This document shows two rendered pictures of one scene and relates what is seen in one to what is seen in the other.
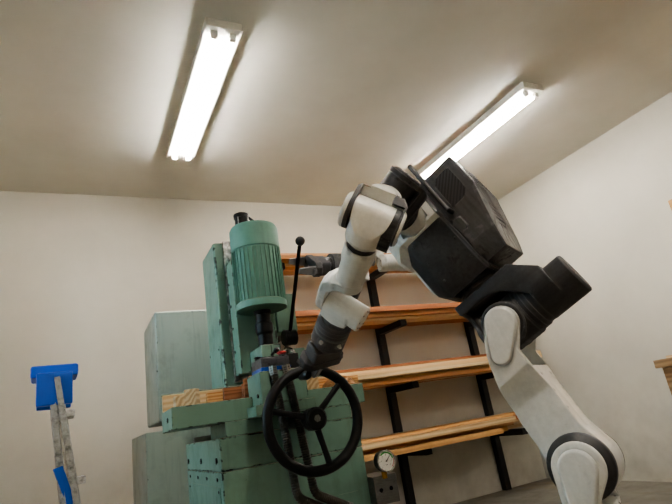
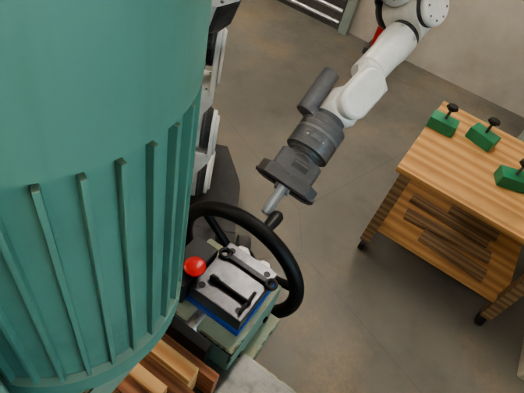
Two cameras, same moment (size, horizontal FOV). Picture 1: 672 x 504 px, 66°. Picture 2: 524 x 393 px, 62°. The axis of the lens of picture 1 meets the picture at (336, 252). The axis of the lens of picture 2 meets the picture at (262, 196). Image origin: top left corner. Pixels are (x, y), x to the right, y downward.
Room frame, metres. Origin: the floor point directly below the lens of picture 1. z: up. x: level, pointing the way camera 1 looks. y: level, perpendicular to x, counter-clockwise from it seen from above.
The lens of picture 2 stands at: (1.78, 0.49, 1.54)
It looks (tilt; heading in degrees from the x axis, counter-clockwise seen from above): 48 degrees down; 228
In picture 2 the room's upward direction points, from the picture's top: 16 degrees clockwise
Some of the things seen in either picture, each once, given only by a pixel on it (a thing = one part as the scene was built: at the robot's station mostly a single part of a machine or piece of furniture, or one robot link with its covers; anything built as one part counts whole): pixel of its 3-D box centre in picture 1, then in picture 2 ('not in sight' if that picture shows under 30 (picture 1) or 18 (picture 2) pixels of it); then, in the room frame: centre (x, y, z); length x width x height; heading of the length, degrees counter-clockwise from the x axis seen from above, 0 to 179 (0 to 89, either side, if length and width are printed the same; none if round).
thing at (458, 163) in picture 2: not in sight; (469, 205); (0.22, 0.02, 0.32); 0.66 x 0.57 x 0.64; 116
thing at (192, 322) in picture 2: not in sight; (193, 324); (1.63, 0.26, 0.95); 0.09 x 0.07 x 0.09; 117
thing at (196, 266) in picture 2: not in sight; (194, 266); (1.61, 0.22, 1.02); 0.03 x 0.03 x 0.01
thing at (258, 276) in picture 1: (257, 268); (34, 149); (1.77, 0.29, 1.35); 0.18 x 0.18 x 0.31
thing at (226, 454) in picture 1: (266, 444); not in sight; (1.88, 0.34, 0.76); 0.57 x 0.45 x 0.09; 27
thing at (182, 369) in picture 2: not in sight; (145, 346); (1.70, 0.26, 0.94); 0.16 x 0.02 x 0.07; 117
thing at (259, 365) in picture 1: (276, 362); (220, 277); (1.58, 0.23, 0.99); 0.13 x 0.11 x 0.06; 117
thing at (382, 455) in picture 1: (384, 464); not in sight; (1.70, -0.04, 0.65); 0.06 x 0.04 x 0.08; 117
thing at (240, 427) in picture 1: (280, 421); not in sight; (1.72, 0.26, 0.82); 0.40 x 0.21 x 0.04; 117
